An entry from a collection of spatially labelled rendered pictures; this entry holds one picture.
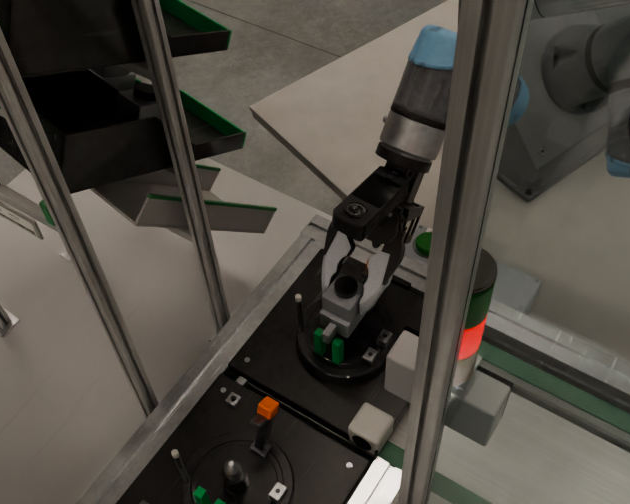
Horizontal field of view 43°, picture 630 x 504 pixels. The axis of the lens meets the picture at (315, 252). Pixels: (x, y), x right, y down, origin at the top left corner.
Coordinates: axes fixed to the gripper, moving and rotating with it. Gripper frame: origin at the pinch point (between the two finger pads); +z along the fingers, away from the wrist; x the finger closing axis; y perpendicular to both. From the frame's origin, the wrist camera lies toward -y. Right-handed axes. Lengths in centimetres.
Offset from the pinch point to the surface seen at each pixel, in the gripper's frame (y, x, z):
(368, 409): -0.1, -8.7, 12.0
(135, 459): -13.4, 14.2, 28.4
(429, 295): -34.3, -17.8, -15.8
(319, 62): 184, 104, -12
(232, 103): 157, 118, 10
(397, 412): 3.1, -11.7, 11.9
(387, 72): 64, 30, -25
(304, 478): -7.6, -6.3, 21.0
